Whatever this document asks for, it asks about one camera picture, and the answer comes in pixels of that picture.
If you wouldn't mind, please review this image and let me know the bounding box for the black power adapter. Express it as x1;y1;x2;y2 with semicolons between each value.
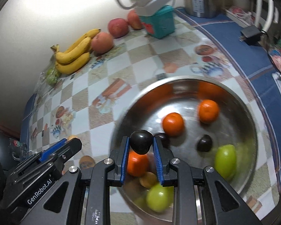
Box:
239;25;263;45

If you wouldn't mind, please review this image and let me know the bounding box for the tangerine in tray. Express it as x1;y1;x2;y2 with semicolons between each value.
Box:
162;112;184;137
198;100;220;124

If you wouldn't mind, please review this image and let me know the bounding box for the checkered plastic tablecloth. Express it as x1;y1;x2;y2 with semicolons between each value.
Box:
20;10;281;218

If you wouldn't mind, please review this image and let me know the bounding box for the small green guava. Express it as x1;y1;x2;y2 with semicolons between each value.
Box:
214;144;237;181

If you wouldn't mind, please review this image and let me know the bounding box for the orange tangerine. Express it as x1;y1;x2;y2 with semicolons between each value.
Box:
127;150;150;177

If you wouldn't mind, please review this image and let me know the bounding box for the large green guava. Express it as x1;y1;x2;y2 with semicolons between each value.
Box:
146;183;174;213

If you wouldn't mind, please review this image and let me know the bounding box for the dark plum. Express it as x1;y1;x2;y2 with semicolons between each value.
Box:
196;135;213;152
154;132;170;149
129;130;154;155

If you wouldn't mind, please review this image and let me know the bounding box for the red apple middle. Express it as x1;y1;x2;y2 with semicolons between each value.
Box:
108;18;129;39

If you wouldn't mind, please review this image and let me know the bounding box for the red apple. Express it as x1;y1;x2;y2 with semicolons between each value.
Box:
108;18;129;39
91;32;114;54
127;9;143;30

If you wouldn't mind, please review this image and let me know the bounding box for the clear plastic fruit box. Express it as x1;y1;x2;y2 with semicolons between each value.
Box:
36;63;61;93

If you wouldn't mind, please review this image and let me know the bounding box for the brown longan fruit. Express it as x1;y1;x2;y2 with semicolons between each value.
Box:
139;172;158;189

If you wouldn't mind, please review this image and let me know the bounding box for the red apple front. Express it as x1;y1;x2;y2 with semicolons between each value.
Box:
91;32;114;54

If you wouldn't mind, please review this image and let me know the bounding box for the red apple far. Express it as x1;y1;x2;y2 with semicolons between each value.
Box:
127;9;143;30

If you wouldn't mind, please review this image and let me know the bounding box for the teal plastic basket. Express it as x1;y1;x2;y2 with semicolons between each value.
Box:
140;5;175;39

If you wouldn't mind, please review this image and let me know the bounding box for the yellow banana bunch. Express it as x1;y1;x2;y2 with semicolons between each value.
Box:
51;28;101;75

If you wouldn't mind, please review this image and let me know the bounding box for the round steel tray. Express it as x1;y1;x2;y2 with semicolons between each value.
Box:
111;76;257;224

